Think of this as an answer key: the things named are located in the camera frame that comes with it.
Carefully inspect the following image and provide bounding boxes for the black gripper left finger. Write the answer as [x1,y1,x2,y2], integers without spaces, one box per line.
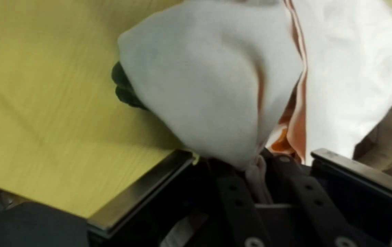
[84,149,269,247]

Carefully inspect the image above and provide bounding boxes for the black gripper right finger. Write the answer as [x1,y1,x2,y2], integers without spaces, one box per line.
[272,149,392,247]

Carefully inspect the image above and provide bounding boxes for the thin white cloth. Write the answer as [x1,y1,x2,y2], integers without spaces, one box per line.
[116,0,305,172]

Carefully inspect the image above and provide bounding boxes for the beige cloth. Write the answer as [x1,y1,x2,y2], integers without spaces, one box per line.
[268,0,392,167]

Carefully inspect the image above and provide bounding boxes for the red radish plush toy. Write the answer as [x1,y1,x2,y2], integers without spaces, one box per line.
[110,61,147,112]

